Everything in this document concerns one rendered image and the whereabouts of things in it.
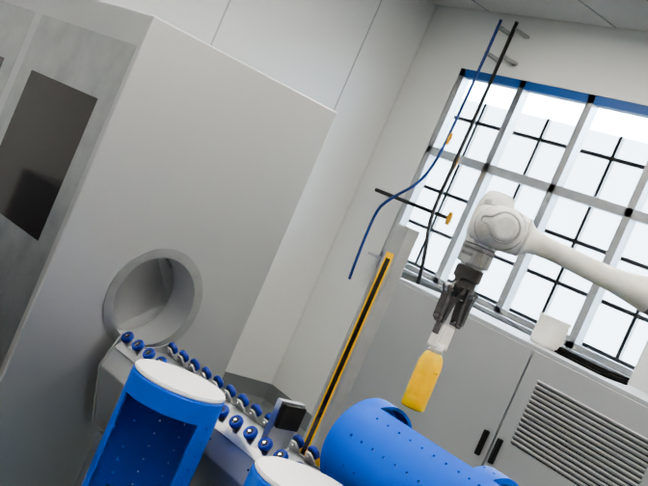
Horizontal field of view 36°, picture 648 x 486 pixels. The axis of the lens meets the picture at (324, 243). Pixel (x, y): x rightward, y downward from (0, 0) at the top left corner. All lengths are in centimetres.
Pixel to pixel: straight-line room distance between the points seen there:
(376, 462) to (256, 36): 492
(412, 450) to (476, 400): 216
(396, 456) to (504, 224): 64
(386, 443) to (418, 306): 256
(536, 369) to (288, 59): 356
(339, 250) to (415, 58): 161
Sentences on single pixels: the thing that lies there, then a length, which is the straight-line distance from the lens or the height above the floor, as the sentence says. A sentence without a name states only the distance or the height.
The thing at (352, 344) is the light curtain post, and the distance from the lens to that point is 329.
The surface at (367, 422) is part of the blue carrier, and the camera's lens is 265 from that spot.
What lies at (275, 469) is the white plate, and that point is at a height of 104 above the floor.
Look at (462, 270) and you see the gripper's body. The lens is 265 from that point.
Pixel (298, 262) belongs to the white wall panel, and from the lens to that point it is 770.
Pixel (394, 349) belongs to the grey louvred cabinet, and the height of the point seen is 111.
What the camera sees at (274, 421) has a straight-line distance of 298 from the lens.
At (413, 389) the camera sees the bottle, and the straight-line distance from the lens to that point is 268.
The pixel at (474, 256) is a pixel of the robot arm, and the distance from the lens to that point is 264.
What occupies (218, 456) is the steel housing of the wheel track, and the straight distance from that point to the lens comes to 301.
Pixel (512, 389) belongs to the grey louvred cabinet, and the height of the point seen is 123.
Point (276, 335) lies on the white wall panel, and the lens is 781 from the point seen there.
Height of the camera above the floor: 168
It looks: 2 degrees down
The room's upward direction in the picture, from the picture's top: 24 degrees clockwise
